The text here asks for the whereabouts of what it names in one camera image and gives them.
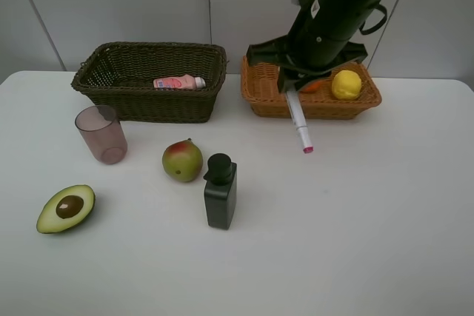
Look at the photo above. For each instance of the dark green pump bottle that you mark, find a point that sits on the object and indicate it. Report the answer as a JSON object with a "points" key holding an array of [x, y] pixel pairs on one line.
{"points": [[220, 191]]}

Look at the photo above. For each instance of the translucent pink plastic cup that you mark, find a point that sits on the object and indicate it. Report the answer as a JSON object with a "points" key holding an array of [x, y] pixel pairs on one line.
{"points": [[101, 130]]}

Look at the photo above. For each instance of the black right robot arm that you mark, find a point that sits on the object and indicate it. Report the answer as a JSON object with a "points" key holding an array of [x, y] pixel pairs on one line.
{"points": [[319, 40]]}

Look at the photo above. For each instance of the halved avocado with pit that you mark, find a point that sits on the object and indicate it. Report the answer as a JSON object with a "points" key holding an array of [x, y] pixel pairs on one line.
{"points": [[66, 209]]}

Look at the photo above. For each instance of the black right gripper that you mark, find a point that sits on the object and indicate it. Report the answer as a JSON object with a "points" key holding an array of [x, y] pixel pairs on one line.
{"points": [[317, 43]]}

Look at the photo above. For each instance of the pink bottle with white cap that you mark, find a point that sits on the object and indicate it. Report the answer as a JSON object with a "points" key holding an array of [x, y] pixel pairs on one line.
{"points": [[185, 82]]}

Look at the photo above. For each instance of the dark brown wicker basket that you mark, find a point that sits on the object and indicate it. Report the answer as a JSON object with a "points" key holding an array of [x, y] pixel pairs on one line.
{"points": [[121, 74]]}

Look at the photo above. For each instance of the red green mango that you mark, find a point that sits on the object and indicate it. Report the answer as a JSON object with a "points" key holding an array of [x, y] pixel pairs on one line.
{"points": [[183, 161]]}

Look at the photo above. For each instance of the yellow lemon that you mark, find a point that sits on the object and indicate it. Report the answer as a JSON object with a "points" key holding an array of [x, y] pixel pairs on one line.
{"points": [[346, 85]]}

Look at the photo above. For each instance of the orange tangerine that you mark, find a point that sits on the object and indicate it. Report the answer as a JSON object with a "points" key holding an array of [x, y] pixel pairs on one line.
{"points": [[311, 88]]}

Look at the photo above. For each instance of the white marker with pink cap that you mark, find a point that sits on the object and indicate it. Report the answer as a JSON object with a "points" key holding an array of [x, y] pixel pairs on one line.
{"points": [[299, 120]]}

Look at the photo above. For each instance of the orange wicker basket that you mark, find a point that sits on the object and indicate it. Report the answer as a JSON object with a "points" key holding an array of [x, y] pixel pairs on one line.
{"points": [[259, 89]]}

